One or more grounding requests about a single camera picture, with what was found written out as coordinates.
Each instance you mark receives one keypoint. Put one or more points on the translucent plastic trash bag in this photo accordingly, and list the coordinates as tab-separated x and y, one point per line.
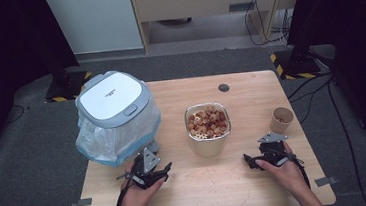
117	142

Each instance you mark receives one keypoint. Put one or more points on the person's right hand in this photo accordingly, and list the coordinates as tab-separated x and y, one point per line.
286	174

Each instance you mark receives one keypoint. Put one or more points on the light wooden desk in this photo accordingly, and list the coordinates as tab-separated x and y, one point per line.
195	1

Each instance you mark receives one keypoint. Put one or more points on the brown paper cup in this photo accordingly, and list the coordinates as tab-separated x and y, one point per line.
280	121

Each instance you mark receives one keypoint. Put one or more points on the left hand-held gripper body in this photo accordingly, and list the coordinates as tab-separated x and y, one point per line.
149	161

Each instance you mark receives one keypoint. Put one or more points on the black curtain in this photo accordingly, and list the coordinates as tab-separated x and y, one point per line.
354	17
5	48

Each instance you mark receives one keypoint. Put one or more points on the pile of round brown snacks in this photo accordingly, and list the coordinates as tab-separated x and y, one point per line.
208	122

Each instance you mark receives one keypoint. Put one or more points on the round grey table grommet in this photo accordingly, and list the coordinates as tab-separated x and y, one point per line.
224	87

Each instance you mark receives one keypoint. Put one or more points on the grey tape strip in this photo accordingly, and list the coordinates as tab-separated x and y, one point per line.
326	181
81	204

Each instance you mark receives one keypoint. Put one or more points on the white grey lidded trash can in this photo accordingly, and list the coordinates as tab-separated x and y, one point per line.
112	97

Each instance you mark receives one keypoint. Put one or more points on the white cabinet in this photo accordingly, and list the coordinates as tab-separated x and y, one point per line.
93	20

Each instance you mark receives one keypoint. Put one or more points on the black yellow striped stand base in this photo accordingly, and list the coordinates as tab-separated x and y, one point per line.
69	88
296	66

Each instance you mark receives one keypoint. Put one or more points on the metal container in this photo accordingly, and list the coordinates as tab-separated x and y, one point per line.
208	146

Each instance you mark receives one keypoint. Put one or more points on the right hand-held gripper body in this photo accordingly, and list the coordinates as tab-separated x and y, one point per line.
272	150

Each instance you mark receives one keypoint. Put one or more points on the person's left hand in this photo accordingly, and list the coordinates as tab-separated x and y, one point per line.
139	197

